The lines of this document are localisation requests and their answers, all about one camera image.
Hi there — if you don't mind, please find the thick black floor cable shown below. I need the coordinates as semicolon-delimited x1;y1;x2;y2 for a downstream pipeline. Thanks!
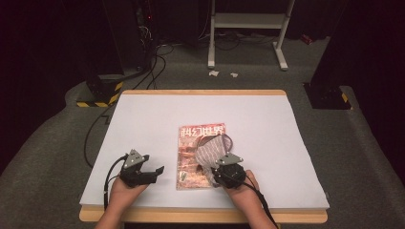
132;46;160;91
146;54;167;91

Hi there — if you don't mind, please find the wooden table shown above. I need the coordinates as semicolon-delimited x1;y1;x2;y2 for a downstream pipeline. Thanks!
78;89;329;224

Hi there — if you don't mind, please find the grey striped cloth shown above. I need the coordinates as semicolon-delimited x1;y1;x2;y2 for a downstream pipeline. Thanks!
194;133;234;187

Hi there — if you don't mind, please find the tangle of black cables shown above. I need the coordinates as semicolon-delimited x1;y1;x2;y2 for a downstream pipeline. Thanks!
197;30;278;52

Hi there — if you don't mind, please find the black equipment rack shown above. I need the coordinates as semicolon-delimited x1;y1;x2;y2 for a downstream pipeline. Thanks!
133;0;160;70

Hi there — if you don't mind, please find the white metal stand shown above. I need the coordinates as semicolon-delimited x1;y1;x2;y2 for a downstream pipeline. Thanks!
207;0;296;72

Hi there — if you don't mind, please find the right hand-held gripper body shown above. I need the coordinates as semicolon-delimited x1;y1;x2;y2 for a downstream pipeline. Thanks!
210;152;247;191

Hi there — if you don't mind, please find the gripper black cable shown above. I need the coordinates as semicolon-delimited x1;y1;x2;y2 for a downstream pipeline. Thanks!
237;173;281;229
102;155;128;211

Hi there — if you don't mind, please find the person's left hand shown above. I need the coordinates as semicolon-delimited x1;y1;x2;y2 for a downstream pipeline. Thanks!
107;176;150;208

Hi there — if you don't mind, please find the thin black floor cable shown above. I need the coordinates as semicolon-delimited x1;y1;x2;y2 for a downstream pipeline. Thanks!
83;103;116;170

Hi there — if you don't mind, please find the red cover magazine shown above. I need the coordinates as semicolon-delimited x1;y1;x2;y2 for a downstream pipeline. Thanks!
176;123;226;191

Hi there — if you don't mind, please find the person's right hand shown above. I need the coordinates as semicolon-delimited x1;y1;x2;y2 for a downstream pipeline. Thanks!
223;169;266;213

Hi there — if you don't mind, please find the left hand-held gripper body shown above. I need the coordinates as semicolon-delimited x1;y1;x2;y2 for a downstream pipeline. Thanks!
118;148;159;188

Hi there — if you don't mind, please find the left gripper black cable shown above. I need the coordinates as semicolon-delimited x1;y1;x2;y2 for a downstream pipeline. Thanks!
102;155;128;211

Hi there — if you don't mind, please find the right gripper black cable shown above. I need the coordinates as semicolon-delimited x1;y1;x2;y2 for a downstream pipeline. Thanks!
237;173;281;229

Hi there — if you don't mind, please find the black stand with striped base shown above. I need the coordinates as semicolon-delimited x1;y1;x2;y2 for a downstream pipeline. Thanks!
75;73;124;109
303;82;353;111

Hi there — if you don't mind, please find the white table sheet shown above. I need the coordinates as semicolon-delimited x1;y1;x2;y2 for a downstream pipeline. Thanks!
79;94;330;210

